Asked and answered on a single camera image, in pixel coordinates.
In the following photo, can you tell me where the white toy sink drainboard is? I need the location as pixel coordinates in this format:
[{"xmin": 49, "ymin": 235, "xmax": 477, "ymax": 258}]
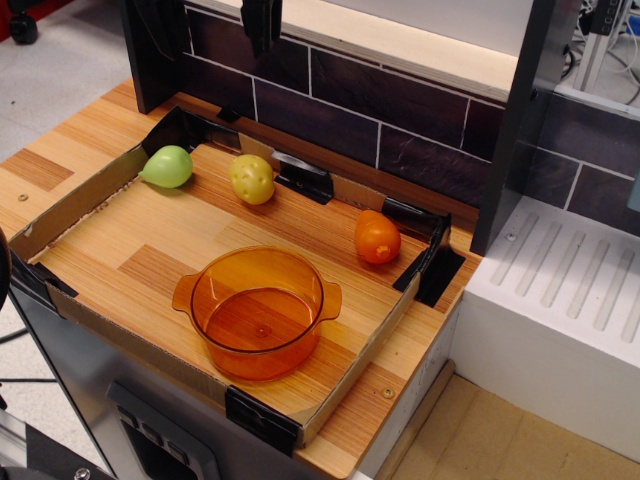
[{"xmin": 450, "ymin": 197, "xmax": 639, "ymax": 460}]

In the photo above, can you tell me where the dark grey cabinet post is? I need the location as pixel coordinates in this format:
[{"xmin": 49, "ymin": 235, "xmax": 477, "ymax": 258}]
[{"xmin": 471, "ymin": 0, "xmax": 580, "ymax": 256}]

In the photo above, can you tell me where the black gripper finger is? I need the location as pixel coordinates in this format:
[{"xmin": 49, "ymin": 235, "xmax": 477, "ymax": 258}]
[
  {"xmin": 134, "ymin": 0, "xmax": 189, "ymax": 61},
  {"xmin": 241, "ymin": 0, "xmax": 282, "ymax": 58}
]

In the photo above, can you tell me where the green toy pear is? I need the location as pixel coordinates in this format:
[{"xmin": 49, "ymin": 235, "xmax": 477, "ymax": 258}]
[{"xmin": 139, "ymin": 145, "xmax": 193, "ymax": 188}]

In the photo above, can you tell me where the cardboard fence with black tape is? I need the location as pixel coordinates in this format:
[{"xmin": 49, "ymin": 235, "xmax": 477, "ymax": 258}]
[{"xmin": 1, "ymin": 102, "xmax": 479, "ymax": 477}]

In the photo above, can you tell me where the orange toy carrot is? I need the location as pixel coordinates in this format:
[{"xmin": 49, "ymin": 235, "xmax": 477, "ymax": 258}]
[{"xmin": 354, "ymin": 210, "xmax": 401, "ymax": 264}]

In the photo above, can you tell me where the black caster wheel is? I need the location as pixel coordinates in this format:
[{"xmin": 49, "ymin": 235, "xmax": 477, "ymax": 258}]
[{"xmin": 9, "ymin": 12, "xmax": 38, "ymax": 45}]

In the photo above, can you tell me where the toy oven control panel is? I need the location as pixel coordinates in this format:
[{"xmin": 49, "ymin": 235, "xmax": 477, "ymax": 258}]
[{"xmin": 107, "ymin": 383, "xmax": 221, "ymax": 479}]

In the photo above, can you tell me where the orange transparent plastic pot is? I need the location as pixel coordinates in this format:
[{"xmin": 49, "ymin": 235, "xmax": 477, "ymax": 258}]
[{"xmin": 171, "ymin": 245, "xmax": 343, "ymax": 383}]

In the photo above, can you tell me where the yellow toy potato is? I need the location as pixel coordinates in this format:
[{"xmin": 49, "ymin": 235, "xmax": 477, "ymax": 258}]
[{"xmin": 229, "ymin": 154, "xmax": 275, "ymax": 205}]

